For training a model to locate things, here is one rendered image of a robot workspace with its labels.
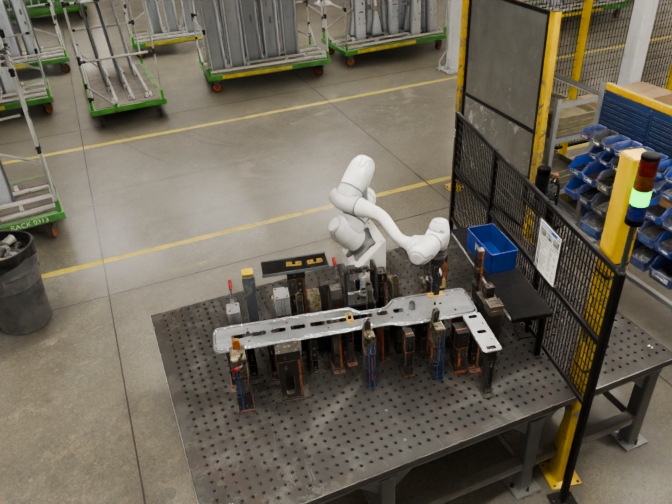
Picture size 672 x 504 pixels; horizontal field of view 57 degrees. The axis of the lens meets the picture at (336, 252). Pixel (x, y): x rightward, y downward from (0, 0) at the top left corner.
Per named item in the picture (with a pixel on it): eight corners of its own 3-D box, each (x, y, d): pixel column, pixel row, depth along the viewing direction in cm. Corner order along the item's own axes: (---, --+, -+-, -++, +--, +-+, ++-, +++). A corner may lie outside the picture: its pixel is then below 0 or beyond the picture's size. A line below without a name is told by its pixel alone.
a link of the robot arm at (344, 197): (349, 210, 320) (361, 187, 322) (321, 199, 328) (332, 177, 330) (357, 219, 331) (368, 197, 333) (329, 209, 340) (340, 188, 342)
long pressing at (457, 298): (213, 358, 304) (213, 356, 303) (212, 329, 322) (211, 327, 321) (479, 313, 323) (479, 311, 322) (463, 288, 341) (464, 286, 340)
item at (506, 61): (537, 247, 547) (575, 10, 436) (524, 251, 542) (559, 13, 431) (456, 184, 651) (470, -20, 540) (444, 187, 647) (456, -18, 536)
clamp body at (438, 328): (430, 383, 323) (432, 333, 303) (423, 367, 332) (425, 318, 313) (446, 380, 324) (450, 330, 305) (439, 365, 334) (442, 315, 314)
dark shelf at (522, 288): (512, 324, 313) (512, 319, 311) (450, 233, 387) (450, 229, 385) (552, 317, 316) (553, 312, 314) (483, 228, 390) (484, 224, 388)
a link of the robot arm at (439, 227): (433, 238, 315) (421, 250, 306) (434, 211, 306) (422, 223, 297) (452, 244, 309) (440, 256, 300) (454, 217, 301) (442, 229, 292)
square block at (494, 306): (484, 359, 335) (490, 308, 315) (478, 349, 341) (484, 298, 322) (497, 357, 336) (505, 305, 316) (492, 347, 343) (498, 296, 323)
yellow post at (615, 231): (552, 490, 345) (631, 166, 234) (538, 464, 360) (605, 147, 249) (582, 484, 348) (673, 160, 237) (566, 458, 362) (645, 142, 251)
